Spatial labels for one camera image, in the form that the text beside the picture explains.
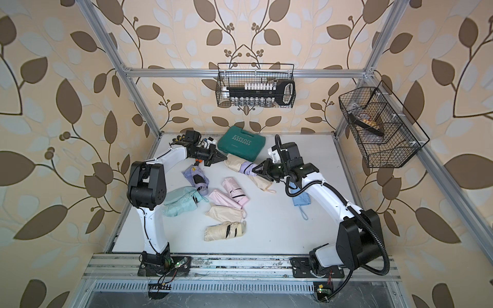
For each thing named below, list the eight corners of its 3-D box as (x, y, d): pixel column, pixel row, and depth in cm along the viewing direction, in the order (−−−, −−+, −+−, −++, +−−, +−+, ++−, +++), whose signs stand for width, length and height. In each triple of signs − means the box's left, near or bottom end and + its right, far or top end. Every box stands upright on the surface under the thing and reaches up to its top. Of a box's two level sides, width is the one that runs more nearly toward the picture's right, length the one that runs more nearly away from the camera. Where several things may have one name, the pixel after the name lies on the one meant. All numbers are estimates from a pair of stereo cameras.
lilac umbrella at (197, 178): (201, 198, 94) (199, 194, 92) (182, 175, 103) (180, 171, 100) (215, 187, 98) (214, 183, 95) (196, 166, 107) (194, 162, 104)
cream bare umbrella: (205, 242, 81) (203, 239, 78) (205, 227, 85) (203, 225, 82) (247, 235, 83) (247, 232, 80) (245, 221, 87) (245, 218, 84)
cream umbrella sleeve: (207, 222, 88) (205, 218, 84) (209, 208, 92) (207, 204, 88) (246, 222, 88) (245, 218, 84) (246, 208, 92) (246, 204, 88)
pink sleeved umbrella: (239, 208, 91) (239, 205, 88) (221, 184, 100) (220, 181, 97) (249, 201, 93) (249, 198, 91) (231, 178, 102) (230, 174, 99)
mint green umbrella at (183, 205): (168, 221, 87) (165, 218, 84) (165, 209, 91) (162, 205, 88) (204, 203, 93) (202, 199, 90) (199, 192, 97) (198, 188, 94)
